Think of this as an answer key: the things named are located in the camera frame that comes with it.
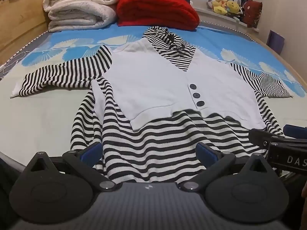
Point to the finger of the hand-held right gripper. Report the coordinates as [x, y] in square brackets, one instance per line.
[291, 129]
[261, 136]

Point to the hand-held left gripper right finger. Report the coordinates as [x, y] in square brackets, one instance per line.
[205, 153]

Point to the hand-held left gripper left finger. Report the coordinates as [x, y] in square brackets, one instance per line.
[91, 153]

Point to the striped shirt with white vest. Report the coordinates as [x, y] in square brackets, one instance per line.
[153, 83]

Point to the blue and white patterned blanket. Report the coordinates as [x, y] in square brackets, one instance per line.
[48, 115]

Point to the yellow plush bear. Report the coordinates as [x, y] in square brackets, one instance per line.
[232, 6]

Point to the yellow and pink plush toy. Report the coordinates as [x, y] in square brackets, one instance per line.
[218, 0]

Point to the folded white quilt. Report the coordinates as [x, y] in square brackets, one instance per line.
[79, 7]

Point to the folded red blanket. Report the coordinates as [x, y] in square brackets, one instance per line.
[156, 12]

